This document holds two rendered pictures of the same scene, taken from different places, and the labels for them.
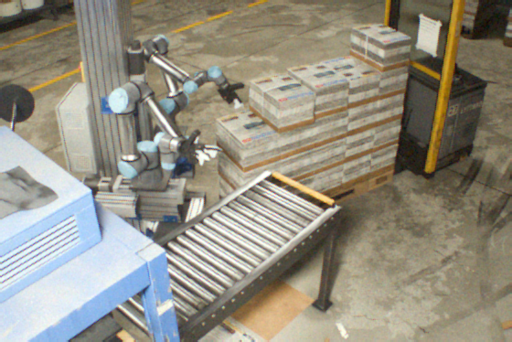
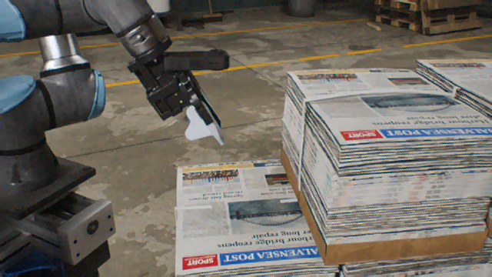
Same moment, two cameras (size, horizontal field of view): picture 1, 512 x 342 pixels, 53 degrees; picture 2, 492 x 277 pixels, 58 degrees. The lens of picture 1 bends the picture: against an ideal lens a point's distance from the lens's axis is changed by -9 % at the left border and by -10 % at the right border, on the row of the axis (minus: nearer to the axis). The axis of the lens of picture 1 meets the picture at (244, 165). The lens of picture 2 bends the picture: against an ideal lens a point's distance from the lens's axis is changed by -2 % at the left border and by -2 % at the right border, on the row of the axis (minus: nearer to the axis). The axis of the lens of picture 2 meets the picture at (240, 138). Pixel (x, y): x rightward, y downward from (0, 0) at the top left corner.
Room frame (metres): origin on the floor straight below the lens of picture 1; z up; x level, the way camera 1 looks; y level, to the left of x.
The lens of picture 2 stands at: (2.48, -0.31, 1.34)
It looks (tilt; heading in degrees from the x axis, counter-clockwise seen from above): 25 degrees down; 22
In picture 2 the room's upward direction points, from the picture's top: straight up
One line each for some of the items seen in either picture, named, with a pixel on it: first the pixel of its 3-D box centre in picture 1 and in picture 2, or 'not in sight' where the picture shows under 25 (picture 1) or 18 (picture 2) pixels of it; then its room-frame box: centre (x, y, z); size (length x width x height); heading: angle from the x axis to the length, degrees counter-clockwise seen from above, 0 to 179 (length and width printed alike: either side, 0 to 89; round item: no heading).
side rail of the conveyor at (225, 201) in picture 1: (186, 234); not in sight; (2.21, 0.31, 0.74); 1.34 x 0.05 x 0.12; 137
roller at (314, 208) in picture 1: (292, 198); not in sight; (2.47, -0.27, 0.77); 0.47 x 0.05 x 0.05; 47
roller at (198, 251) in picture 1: (209, 259); not in sight; (1.99, 0.17, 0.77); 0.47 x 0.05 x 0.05; 47
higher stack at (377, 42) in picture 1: (374, 108); not in sight; (3.78, -1.04, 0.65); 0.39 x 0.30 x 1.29; 30
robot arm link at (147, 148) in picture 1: (146, 154); not in sight; (2.63, 0.55, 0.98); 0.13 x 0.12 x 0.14; 148
